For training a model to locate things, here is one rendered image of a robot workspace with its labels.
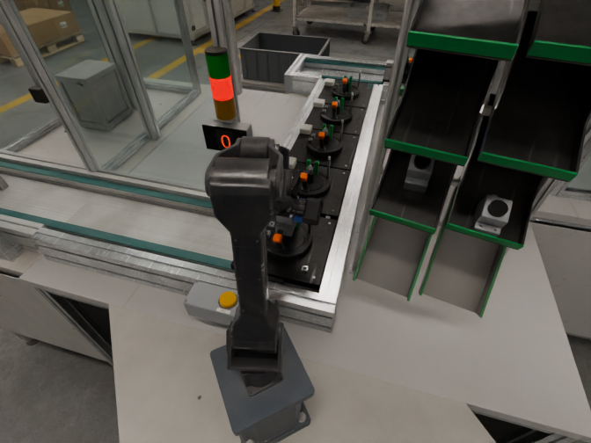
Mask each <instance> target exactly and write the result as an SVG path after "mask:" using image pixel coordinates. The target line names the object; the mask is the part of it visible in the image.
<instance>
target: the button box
mask: <svg viewBox="0 0 591 443"><path fill-rule="evenodd" d="M225 292H233V293H234V294H235V295H236V297H237V290H235V289H231V288H227V287H221V286H217V285H213V284H209V283H206V282H202V281H198V280H196V281H195V282H194V284H193V287H192V288H191V290H190V292H189V293H188V295H187V297H186V298H185V300H184V302H183V303H184V306H185V308H186V311H187V313H188V315H189V316H196V317H199V318H202V319H206V320H209V321H212V322H216V323H221V324H225V325H229V326H230V323H231V321H233V319H234V315H235V313H236V309H237V306H238V297H237V301H236V303H235V304H234V305H233V306H232V307H230V308H225V307H223V306H222V305H221V304H220V301H219V299H220V296H221V295H222V294H223V293H225Z"/></svg>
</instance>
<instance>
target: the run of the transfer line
mask: <svg viewBox="0 0 591 443"><path fill-rule="evenodd" d="M385 66H386V62H374V61H365V60H356V59H347V58H338V57H328V56H319V55H309V54H299V56H298V57H297V58H296V59H295V61H294V62H293V64H292V65H291V66H290V67H289V69H288V70H287V72H286V73H285V74H284V87H285V92H287V93H295V94H303V95H310V94H311V93H312V91H313V89H314V88H315V86H316V84H320V85H321V84H325V79H326V78H331V79H335V83H336V84H342V80H343V78H344V76H347V77H348V79H350V76H352V77H353V80H352V85H358V80H359V73H360V70H361V79H360V86H368V87H373V89H372V90H376V91H382V92H381V97H380V102H379V104H384V105H385V100H386V96H387V91H388V88H389V82H383V75H384V71H385Z"/></svg>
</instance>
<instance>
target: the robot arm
mask: <svg viewBox="0 0 591 443"><path fill-rule="evenodd" d="M300 182H301V177H300V171H298V170H294V169H290V168H289V149H287V148H285V147H282V146H280V144H275V141H274V139H270V138H269V137H262V136H243V137H242V138H237V140H236V142H235V144H233V145H231V146H229V147H228V148H226V149H223V150H221V151H219V152H217V153H216V154H215V155H214V157H213V159H212V161H211V162H210V164H209V166H208V167H207V170H206V173H205V190H206V194H207V196H208V197H210V200H211V204H212V208H213V212H214V216H215V218H216V219H217V220H218V221H219V222H220V223H221V224H222V225H223V226H224V227H225V228H226V229H227V230H228V231H229V232H230V237H231V244H232V252H233V260H234V267H235V277H236V283H237V297H238V306H237V309H236V313H235V315H234V319H233V321H231V323H230V327H229V328H228V329H227V331H226V353H227V356H228V364H227V369H228V370H240V373H241V375H242V378H243V381H244V385H245V387H246V390H247V393H248V396H254V395H256V394H258V393H259V392H261V391H263V390H265V389H268V388H270V387H272V386H273V385H276V384H278V383H280V382H282V381H283V379H284V378H283V375H282V373H281V368H282V357H283V346H284V323H280V310H279V302H278V301H277V300H276V299H269V292H268V272H267V266H268V263H267V254H266V227H267V226H268V225H269V223H270V222H271V220H272V219H273V218H274V215H277V216H281V217H287V218H289V216H290V215H291V214H292V215H295V216H294V220H293V222H301V223H308V224H312V225H318V224H319V220H320V215H321V212H322V207H323V201H322V200H320V199H315V198H307V199H301V198H299V196H298V193H297V190H298V186H299V184H300ZM294 198H295V200H294ZM297 199H298V200H297ZM293 210H295V211H293Z"/></svg>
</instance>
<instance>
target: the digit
mask: <svg viewBox="0 0 591 443"><path fill-rule="evenodd" d="M215 134H216V139H217V143H218V148H219V149H226V148H228V147H229V146H231V145H233V144H234V139H233V133H232V131H227V130H221V129H216V130H215Z"/></svg>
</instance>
